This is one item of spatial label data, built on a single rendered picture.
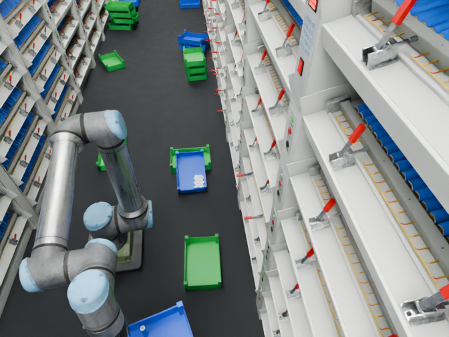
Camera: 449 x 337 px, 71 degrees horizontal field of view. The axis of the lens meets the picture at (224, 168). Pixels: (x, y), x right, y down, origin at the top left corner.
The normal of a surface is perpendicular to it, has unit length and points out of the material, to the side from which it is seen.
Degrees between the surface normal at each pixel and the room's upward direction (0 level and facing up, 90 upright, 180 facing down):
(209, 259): 0
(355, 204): 16
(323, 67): 90
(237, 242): 0
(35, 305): 0
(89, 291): 12
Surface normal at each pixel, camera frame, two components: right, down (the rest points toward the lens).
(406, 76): -0.29, -0.65
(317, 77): 0.11, 0.71
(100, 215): -0.06, -0.62
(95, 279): -0.10, -0.79
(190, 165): 0.03, -0.44
